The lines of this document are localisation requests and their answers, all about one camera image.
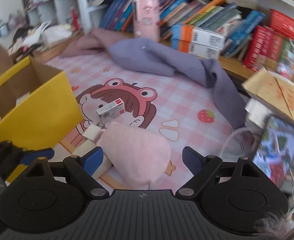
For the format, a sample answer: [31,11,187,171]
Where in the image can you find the beige rectangular block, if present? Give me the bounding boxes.
[72,140,112,179]

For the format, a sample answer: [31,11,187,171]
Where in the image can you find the small white cube block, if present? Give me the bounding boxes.
[82,125,101,142]

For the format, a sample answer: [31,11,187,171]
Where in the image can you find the pink plush toy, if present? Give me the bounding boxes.
[97,121,171,189]

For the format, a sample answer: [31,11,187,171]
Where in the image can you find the small white red box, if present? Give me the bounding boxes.
[96,98,125,125]

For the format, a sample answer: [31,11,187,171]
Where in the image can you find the yellow cardboard box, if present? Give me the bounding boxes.
[0,55,85,183]

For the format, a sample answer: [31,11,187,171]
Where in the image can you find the pink checkered table mat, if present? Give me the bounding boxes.
[48,53,256,191]

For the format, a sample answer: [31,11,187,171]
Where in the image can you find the black smartphone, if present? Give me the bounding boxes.
[252,115,294,187]

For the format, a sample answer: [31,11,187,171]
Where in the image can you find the brown paper envelope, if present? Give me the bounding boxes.
[242,68,294,123]

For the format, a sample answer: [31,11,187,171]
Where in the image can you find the tissue pack cloth cover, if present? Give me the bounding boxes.
[41,24,72,47]

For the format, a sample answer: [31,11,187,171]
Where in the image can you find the purple pink cloth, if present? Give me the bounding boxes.
[60,28,246,129]

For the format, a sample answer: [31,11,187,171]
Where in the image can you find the orange white blue boxes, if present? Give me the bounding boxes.
[171,24,225,59]

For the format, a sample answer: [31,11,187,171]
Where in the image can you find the red dictionary books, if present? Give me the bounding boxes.
[244,9,294,72]

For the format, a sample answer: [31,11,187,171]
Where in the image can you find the grey wooden bookshelf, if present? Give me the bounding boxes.
[19,0,294,81]

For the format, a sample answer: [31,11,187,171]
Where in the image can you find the pink cylindrical device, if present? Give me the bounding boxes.
[132,0,160,42]

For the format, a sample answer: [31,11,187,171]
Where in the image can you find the white charging cable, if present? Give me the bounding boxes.
[220,127,253,160]

